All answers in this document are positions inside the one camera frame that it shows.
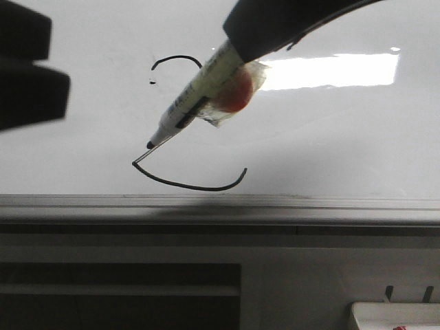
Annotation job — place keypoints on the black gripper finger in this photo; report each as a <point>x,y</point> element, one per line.
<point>30,93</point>
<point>256,28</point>

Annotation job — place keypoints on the white black-ink whiteboard marker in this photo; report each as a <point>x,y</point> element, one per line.
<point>222,87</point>

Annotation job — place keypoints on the black tray hook left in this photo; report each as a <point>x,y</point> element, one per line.
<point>388,293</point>

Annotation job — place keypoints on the black tray hook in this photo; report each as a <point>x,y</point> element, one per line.
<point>428,294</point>
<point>388,293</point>

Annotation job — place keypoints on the white plastic marker tray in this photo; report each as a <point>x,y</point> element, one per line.
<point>382,315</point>

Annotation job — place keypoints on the black tray hook right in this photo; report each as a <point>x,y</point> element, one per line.
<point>428,294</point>

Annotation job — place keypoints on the white whiteboard with aluminium frame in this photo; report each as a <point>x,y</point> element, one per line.
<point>345,128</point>

